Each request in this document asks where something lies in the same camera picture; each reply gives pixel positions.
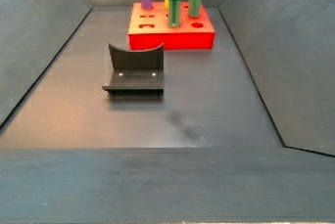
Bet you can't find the red shape sorter block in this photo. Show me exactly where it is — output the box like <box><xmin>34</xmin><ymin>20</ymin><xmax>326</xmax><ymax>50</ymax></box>
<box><xmin>129</xmin><ymin>2</ymin><xmax>216</xmax><ymax>50</ymax></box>

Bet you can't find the black curved holder stand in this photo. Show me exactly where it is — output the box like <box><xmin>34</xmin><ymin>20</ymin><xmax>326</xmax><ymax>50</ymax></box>
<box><xmin>102</xmin><ymin>45</ymin><xmax>165</xmax><ymax>93</ymax></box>

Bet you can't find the green arrow-top peg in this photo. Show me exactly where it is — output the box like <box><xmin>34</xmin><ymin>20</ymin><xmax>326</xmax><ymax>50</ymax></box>
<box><xmin>169</xmin><ymin>0</ymin><xmax>182</xmax><ymax>27</ymax></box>

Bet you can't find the yellow cylinder peg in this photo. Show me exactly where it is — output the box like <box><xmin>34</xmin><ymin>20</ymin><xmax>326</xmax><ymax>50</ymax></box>
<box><xmin>163</xmin><ymin>0</ymin><xmax>169</xmax><ymax>10</ymax></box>

